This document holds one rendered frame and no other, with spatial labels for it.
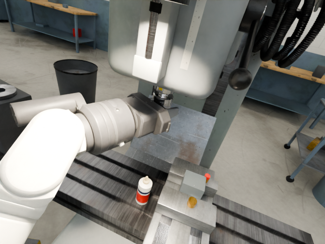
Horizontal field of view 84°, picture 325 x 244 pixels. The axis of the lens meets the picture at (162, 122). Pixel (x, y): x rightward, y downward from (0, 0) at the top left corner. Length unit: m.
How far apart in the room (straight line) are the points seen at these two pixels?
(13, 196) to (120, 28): 0.26
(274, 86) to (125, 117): 4.63
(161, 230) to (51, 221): 1.25
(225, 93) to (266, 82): 4.03
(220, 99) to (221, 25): 0.53
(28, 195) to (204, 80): 0.26
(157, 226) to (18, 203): 0.34
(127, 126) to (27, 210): 0.17
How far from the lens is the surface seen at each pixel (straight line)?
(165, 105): 0.40
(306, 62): 4.85
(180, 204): 0.51
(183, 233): 0.52
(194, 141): 0.82
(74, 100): 0.33
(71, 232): 0.68
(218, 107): 0.80
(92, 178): 0.67
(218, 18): 0.27
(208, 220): 0.52
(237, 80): 0.26
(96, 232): 0.67
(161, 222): 0.52
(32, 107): 0.31
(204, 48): 0.28
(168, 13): 0.25
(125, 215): 0.60
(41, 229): 1.66
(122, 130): 0.31
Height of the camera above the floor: 1.44
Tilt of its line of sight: 33 degrees down
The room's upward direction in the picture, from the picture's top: 13 degrees clockwise
